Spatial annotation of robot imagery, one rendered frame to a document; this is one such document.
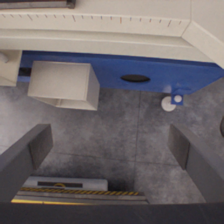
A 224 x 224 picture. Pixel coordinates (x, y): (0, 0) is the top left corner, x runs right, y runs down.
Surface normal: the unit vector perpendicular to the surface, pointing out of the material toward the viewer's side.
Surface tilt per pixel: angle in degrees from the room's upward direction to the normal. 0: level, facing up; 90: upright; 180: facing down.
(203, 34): 90
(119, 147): 0
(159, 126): 0
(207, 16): 0
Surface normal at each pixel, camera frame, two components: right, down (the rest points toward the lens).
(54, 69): -0.05, -0.12
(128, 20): -0.10, 0.99
